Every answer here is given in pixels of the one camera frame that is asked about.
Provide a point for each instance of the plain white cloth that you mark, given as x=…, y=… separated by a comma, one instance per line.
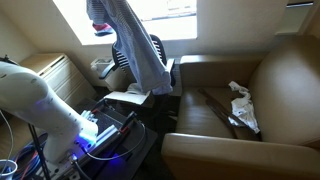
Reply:
x=133, y=88

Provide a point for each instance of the blue striped shirt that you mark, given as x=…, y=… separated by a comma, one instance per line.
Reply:
x=140, y=56

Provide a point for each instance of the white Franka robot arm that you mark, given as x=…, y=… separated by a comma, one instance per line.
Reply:
x=30, y=96

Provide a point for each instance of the black slatted office chair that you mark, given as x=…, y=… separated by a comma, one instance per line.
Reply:
x=160, y=46

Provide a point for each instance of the tan leather couch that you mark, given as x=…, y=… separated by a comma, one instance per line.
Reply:
x=290, y=93

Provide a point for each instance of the open cardboard box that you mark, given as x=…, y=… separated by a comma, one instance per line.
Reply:
x=125, y=97

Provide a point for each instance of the small white box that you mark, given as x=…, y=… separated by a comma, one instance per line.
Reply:
x=100, y=63

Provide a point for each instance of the black robot table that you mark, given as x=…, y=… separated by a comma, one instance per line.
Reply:
x=133, y=160

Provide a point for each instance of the dark framed window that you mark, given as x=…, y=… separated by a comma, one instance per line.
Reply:
x=173, y=10

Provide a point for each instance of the red and blue cap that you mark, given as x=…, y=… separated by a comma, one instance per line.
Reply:
x=101, y=28

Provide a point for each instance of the white printed garment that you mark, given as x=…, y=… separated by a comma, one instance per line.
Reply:
x=245, y=110

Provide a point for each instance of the light wooden cabinet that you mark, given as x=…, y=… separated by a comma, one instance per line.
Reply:
x=60, y=76

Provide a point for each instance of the light wooden desk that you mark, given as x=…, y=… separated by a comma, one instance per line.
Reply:
x=16, y=136

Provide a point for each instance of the white paper cup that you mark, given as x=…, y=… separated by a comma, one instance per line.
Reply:
x=7, y=170

